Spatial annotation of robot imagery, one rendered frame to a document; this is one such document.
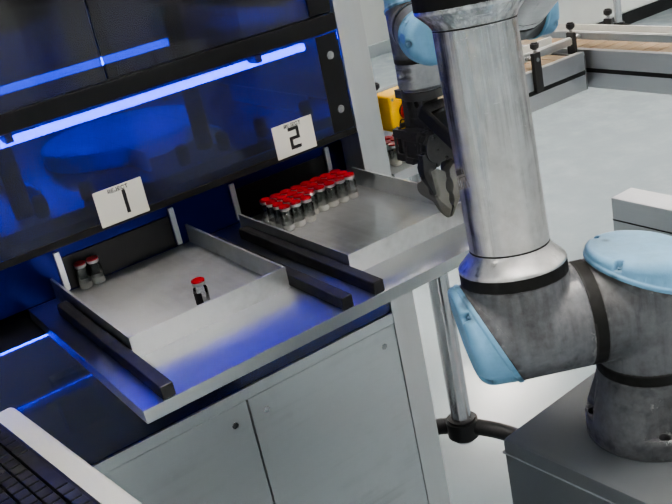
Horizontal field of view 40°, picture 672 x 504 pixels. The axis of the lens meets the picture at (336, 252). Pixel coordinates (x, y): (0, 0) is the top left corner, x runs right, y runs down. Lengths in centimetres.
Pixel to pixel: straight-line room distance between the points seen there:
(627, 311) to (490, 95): 27
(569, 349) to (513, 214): 16
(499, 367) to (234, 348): 43
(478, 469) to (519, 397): 33
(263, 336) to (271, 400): 51
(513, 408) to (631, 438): 156
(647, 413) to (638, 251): 18
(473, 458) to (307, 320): 123
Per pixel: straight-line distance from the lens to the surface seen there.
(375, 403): 194
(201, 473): 177
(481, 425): 236
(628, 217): 244
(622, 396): 108
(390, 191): 171
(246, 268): 152
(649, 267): 100
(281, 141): 167
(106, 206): 154
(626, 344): 103
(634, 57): 225
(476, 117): 94
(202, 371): 125
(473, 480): 240
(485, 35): 93
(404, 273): 139
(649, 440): 109
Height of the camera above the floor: 145
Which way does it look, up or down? 22 degrees down
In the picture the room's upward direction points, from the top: 12 degrees counter-clockwise
